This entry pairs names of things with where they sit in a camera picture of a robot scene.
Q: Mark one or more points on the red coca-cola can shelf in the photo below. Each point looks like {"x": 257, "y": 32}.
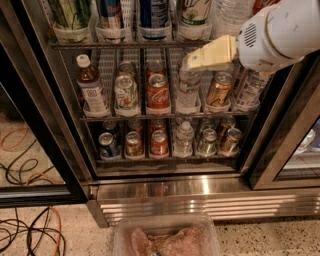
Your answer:
{"x": 157, "y": 91}
{"x": 260, "y": 4}

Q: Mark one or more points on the right glass fridge door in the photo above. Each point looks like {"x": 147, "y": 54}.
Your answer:
{"x": 291, "y": 159}

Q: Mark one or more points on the red coca-cola can middle shelf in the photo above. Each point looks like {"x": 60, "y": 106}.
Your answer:
{"x": 157, "y": 91}

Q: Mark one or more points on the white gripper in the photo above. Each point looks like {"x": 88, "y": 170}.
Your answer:
{"x": 258, "y": 50}

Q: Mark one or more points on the blue pepsi can bottom shelf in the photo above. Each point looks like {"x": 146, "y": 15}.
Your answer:
{"x": 108, "y": 147}

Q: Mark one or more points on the left tea bottle white cap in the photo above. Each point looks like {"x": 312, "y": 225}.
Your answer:
{"x": 89, "y": 81}

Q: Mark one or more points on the white green can middle shelf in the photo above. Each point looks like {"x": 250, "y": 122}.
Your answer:
{"x": 126, "y": 92}

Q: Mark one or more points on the red bull can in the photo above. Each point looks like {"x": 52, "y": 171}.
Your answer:
{"x": 110, "y": 13}

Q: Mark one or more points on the wire shelf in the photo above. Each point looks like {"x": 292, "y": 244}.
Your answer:
{"x": 168, "y": 116}
{"x": 126, "y": 45}

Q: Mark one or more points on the top wire shelf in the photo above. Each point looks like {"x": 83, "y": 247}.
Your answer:
{"x": 126, "y": 45}

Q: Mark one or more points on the blue pepsi can shelf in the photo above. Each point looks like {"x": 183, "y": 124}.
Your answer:
{"x": 153, "y": 13}
{"x": 108, "y": 147}

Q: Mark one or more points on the steel fridge base grille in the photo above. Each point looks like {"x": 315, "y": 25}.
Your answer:
{"x": 222, "y": 198}

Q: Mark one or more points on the gold can middle shelf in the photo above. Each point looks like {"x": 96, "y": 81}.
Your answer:
{"x": 219, "y": 89}

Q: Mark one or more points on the glass fridge door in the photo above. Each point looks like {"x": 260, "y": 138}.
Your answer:
{"x": 40, "y": 161}
{"x": 291, "y": 159}

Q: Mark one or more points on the tea bottle white cap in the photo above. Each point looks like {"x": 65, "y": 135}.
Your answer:
{"x": 251, "y": 88}
{"x": 89, "y": 81}

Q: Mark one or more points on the gold can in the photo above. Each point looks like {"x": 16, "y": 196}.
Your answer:
{"x": 134, "y": 145}
{"x": 230, "y": 142}

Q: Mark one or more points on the water bottle bottom shelf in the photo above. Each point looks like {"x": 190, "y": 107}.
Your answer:
{"x": 184, "y": 139}

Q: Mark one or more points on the middle wire shelf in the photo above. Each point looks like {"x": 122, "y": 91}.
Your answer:
{"x": 168, "y": 116}

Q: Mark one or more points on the gold can bottom left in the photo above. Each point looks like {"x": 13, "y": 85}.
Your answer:
{"x": 134, "y": 145}

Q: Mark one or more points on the clear plastic food container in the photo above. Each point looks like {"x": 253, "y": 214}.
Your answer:
{"x": 166, "y": 235}

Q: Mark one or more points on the green can bottom shelf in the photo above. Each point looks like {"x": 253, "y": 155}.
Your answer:
{"x": 207, "y": 142}

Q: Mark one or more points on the green drink can top shelf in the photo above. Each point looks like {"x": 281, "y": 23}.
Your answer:
{"x": 71, "y": 14}

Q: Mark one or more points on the right tea bottle white cap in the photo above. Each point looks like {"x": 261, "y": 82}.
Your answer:
{"x": 251, "y": 88}

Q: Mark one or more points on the red can bottom shelf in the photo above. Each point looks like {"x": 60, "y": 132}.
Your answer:
{"x": 159, "y": 143}

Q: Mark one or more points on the left glass fridge door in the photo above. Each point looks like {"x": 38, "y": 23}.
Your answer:
{"x": 40, "y": 161}

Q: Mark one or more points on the blue pepsi can top shelf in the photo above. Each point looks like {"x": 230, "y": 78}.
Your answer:
{"x": 153, "y": 13}

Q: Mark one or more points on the clear water bottle top shelf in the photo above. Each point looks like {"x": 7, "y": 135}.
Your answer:
{"x": 230, "y": 15}

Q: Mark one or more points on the red coca-cola can top shelf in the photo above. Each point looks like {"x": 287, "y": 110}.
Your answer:
{"x": 260, "y": 4}

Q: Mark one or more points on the water bottle middle shelf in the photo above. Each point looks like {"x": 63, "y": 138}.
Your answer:
{"x": 188, "y": 85}

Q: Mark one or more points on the gold can bottom right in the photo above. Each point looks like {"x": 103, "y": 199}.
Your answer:
{"x": 230, "y": 142}

